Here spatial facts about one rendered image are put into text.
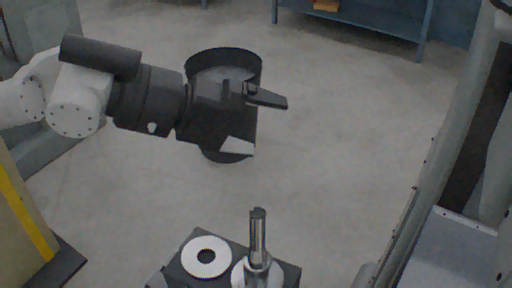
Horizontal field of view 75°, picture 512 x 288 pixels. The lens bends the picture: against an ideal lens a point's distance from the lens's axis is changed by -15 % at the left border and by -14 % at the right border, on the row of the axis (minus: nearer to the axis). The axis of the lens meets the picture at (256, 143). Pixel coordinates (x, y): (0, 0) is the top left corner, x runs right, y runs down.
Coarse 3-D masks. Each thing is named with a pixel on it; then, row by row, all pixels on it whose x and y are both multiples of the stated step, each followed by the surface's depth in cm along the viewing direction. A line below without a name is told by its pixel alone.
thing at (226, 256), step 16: (192, 240) 69; (208, 240) 69; (224, 240) 70; (176, 256) 67; (192, 256) 66; (208, 256) 67; (224, 256) 66; (240, 256) 67; (176, 272) 65; (192, 272) 63; (208, 272) 63; (224, 272) 64; (240, 272) 63; (272, 272) 63; (288, 272) 65
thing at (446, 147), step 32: (480, 32) 67; (480, 64) 64; (480, 96) 62; (448, 128) 74; (480, 128) 64; (448, 160) 73; (480, 160) 68; (416, 192) 91; (448, 192) 76; (480, 192) 72; (416, 224) 88; (384, 256) 118
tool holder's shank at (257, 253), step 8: (256, 208) 52; (256, 216) 51; (264, 216) 51; (256, 224) 51; (264, 224) 52; (256, 232) 53; (264, 232) 53; (256, 240) 54; (264, 240) 55; (256, 248) 55; (264, 248) 56; (248, 256) 57; (256, 256) 56; (264, 256) 57
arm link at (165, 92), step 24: (168, 72) 46; (168, 96) 45; (192, 96) 47; (216, 96) 47; (240, 96) 47; (144, 120) 45; (168, 120) 45; (192, 120) 48; (216, 120) 49; (216, 144) 52
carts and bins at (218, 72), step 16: (224, 48) 245; (240, 48) 243; (192, 64) 237; (208, 64) 248; (224, 64) 251; (240, 64) 249; (256, 64) 239; (240, 80) 235; (256, 80) 221; (256, 112) 240; (240, 128) 234; (224, 160) 250; (240, 160) 253
